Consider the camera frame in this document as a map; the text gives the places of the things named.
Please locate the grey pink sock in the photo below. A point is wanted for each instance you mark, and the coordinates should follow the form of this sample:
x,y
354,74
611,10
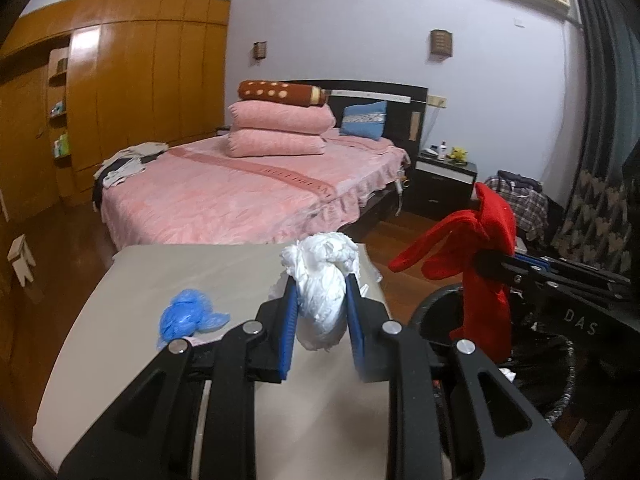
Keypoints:
x,y
198,341

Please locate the white lotion bottle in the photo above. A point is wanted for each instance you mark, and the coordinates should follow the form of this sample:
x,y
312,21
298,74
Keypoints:
x,y
442,150

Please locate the yellow plush toy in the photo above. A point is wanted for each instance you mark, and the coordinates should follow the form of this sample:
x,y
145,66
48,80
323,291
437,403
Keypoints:
x,y
458,156

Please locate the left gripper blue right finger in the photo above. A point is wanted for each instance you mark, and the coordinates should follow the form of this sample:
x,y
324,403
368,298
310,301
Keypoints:
x,y
450,409

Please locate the wooden wardrobe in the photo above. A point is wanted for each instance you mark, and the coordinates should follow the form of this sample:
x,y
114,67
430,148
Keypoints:
x,y
82,79

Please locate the black-lined trash bin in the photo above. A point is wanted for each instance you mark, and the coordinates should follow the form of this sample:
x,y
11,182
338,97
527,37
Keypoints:
x,y
544,363

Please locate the white plastic bag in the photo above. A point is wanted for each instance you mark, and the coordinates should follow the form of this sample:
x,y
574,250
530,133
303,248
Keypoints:
x,y
319,264

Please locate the dark headboard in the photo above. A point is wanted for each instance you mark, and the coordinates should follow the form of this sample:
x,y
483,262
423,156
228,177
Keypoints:
x,y
405,107

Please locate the dark nightstand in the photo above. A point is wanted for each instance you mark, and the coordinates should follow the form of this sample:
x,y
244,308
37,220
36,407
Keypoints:
x,y
438,187

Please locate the blue cushion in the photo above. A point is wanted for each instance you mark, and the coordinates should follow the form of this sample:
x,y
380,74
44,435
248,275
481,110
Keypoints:
x,y
365,120

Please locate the clothes pile on bed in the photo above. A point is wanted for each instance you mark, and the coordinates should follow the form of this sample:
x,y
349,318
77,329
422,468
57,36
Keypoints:
x,y
122,165

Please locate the patterned curtain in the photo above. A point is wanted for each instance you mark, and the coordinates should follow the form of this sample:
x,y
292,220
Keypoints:
x,y
597,226

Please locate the small white stool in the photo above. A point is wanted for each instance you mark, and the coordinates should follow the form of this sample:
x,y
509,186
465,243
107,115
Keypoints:
x,y
22,260

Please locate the wall lamp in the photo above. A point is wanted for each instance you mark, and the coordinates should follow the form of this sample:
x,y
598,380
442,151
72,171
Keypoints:
x,y
259,51
441,44

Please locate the plaid clothes pile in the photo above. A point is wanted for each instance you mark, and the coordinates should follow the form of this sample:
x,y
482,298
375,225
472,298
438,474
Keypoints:
x,y
527,201

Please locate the lower pink folded quilt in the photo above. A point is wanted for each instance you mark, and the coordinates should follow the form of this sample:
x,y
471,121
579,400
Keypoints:
x,y
260,143

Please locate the right wall lamp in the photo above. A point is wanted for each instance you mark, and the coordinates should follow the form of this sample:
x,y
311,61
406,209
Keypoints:
x,y
441,44

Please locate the blue plastic bag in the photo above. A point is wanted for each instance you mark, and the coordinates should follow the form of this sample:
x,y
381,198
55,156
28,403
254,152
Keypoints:
x,y
190,312

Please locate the left wall lamp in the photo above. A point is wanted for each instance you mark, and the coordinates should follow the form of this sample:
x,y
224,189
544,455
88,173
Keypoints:
x,y
259,51

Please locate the brown dotted bolster pillow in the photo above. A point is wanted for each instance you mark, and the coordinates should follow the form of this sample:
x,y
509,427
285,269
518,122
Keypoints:
x,y
305,95

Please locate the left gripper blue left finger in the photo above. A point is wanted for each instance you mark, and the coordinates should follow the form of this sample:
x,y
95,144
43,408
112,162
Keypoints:
x,y
190,413

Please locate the red cloth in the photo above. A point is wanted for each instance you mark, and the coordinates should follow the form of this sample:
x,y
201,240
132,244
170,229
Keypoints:
x,y
450,247

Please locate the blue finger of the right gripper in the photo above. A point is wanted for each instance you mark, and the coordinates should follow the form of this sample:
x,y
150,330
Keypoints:
x,y
525,276
557,264

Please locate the pink covered bed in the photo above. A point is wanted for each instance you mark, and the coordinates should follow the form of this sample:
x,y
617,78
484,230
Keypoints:
x,y
197,194

